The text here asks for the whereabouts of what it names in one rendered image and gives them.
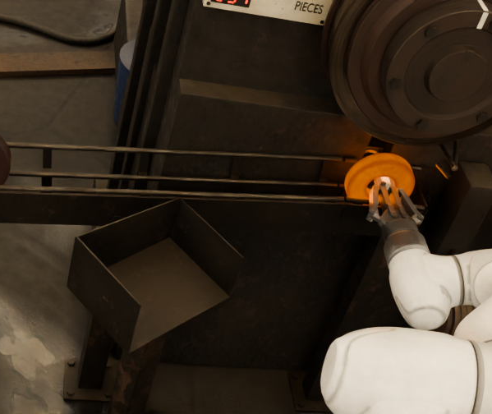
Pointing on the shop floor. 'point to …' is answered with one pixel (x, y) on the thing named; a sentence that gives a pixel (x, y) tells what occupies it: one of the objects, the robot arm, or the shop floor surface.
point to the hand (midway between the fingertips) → (382, 177)
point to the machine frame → (273, 172)
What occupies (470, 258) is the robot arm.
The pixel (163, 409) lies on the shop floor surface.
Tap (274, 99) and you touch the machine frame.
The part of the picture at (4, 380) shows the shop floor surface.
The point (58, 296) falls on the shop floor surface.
